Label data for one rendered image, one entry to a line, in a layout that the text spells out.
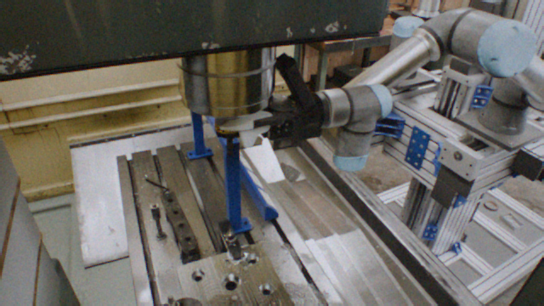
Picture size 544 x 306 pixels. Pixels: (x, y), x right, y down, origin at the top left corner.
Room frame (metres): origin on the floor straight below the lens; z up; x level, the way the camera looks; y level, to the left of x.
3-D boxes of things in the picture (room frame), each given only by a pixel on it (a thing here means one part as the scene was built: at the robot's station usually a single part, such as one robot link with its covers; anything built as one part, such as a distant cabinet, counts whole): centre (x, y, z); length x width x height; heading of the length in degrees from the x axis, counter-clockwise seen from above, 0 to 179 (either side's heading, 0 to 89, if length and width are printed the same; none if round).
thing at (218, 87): (0.56, 0.08, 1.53); 0.16 x 0.16 x 0.12
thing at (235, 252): (0.68, 0.10, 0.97); 0.13 x 0.03 x 0.15; 24
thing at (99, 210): (1.16, 0.34, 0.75); 0.89 x 0.70 x 0.26; 114
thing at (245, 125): (0.54, 0.04, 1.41); 0.09 x 0.03 x 0.06; 127
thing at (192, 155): (1.21, 0.29, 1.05); 0.10 x 0.05 x 0.30; 114
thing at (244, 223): (0.81, 0.11, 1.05); 0.10 x 0.05 x 0.30; 114
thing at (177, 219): (0.78, 0.27, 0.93); 0.26 x 0.05 x 0.06; 29
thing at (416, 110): (1.32, -0.72, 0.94); 0.36 x 0.27 x 0.27; 29
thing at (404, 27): (1.51, -0.55, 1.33); 0.13 x 0.12 x 0.14; 134
